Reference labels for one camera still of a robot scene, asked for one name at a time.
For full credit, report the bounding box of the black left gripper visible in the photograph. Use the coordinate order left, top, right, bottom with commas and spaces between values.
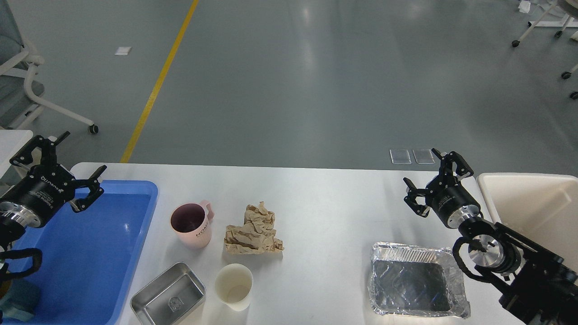
0, 131, 108, 228

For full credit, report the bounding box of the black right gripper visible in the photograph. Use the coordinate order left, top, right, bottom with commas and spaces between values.
403, 148, 481, 229

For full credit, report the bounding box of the pink ribbed mug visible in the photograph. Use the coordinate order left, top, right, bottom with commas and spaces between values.
170, 200, 214, 250

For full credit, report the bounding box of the stainless steel rectangular container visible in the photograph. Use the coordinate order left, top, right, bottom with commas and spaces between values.
130, 262, 206, 325

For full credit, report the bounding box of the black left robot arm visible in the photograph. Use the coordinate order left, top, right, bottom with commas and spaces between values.
0, 131, 107, 282

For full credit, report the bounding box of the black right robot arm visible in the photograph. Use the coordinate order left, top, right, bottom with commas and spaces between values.
403, 148, 578, 325

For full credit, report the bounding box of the clear floor plate right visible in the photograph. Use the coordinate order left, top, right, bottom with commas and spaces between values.
412, 149, 436, 164

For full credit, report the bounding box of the clear floor plate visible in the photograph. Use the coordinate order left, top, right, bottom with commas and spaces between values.
389, 149, 412, 165
412, 149, 436, 164

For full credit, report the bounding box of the clear floor plate left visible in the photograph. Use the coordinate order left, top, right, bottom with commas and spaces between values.
389, 149, 412, 165

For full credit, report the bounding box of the white side table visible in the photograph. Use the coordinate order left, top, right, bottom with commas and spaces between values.
0, 129, 33, 178

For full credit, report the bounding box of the blue plastic tray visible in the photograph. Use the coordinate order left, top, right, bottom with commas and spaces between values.
13, 180, 158, 325

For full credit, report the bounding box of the aluminium foil tray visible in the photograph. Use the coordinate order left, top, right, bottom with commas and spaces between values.
367, 242, 471, 319

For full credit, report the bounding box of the beige plastic bin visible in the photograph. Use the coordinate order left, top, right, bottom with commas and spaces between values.
476, 172, 578, 271

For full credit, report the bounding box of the teal mug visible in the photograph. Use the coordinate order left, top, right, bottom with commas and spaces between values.
0, 279, 41, 322

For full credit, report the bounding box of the white paper scrap on floor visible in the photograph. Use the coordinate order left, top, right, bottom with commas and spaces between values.
114, 46, 132, 56

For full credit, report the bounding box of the crumpled brown paper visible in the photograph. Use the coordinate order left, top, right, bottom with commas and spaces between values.
224, 201, 284, 255

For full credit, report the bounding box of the white paper cup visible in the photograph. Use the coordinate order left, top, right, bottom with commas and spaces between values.
214, 264, 253, 312

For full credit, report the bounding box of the white wheeled furniture frame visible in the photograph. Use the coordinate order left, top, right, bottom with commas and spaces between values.
511, 0, 578, 101

